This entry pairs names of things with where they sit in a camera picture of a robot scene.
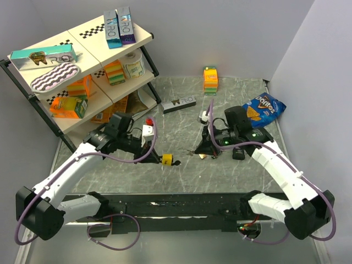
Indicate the purple toothpaste box standing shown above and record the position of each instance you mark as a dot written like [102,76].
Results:
[126,30]

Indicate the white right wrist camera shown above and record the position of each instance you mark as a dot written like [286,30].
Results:
[203,117]

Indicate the toilet paper roll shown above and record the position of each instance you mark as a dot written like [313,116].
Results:
[133,64]

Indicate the yellow padlock black key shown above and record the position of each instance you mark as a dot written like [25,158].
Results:
[176,163]

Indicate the teal toothpaste box lying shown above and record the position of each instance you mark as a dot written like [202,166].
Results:
[43,57]

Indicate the brown pouch bottom shelf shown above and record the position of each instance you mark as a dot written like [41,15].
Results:
[135,107]

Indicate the orange green snack box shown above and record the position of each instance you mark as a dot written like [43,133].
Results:
[69,107]

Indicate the orange box bottom shelf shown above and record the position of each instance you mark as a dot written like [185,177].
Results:
[106,114]

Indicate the blue Doritos chip bag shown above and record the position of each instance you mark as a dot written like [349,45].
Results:
[263,110]

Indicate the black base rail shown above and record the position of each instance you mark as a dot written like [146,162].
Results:
[177,212]

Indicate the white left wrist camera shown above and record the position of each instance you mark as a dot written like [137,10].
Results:
[148,132]

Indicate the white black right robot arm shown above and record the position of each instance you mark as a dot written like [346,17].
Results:
[306,208]

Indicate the pink grey striped sponge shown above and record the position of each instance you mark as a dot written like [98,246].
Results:
[55,77]

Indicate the silver toothpaste box on table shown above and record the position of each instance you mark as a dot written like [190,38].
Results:
[178,104]

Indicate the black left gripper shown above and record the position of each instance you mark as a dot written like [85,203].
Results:
[141,151]

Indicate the sponge pack on table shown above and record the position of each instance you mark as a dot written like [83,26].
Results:
[210,81]

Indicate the blue toothpaste box standing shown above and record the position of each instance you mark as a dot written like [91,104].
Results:
[111,29]

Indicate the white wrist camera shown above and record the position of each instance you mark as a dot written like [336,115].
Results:
[203,117]
[148,132]

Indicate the orange sponge pack left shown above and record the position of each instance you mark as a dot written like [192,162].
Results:
[81,87]

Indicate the sponge pack middle shelf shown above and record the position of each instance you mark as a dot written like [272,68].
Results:
[114,73]

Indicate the beige black shelf rack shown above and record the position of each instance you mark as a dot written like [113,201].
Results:
[88,41]

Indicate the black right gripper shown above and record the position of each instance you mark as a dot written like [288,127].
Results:
[206,146]

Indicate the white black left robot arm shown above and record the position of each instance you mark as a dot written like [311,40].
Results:
[42,210]

